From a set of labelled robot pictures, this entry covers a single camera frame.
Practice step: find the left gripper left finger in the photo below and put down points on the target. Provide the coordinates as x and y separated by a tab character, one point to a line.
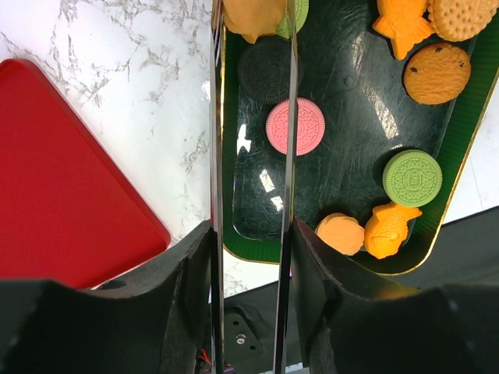
149	320

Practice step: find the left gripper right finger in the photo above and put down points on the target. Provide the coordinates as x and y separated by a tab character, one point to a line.
352	320

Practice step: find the metal tweezers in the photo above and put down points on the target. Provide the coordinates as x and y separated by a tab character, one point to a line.
217	73

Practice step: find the pink sandwich cookie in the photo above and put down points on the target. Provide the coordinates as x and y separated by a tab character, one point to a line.
310	129

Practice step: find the black sandwich cookie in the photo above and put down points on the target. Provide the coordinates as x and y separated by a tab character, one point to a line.
264	70

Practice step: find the orange round biscuit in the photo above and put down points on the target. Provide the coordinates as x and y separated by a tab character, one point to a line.
253	18

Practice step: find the green sandwich cookie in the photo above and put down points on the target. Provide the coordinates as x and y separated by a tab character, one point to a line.
301	12
412	178

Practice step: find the orange flower cookie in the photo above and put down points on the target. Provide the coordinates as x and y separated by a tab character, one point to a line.
342	233

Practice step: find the orange fish cookie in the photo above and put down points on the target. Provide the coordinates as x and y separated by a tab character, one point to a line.
388	228
403	23

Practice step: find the red box lid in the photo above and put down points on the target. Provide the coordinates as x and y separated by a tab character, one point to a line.
67	212

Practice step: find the black green cookie tray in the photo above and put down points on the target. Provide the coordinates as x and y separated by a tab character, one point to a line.
350	74

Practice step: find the orange chocolate chip cookie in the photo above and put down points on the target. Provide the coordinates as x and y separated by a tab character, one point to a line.
437	73

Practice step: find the orange dotted biscuit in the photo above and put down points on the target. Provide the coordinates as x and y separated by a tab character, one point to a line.
460	20

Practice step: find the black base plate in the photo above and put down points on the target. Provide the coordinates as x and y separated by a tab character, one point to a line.
466	252

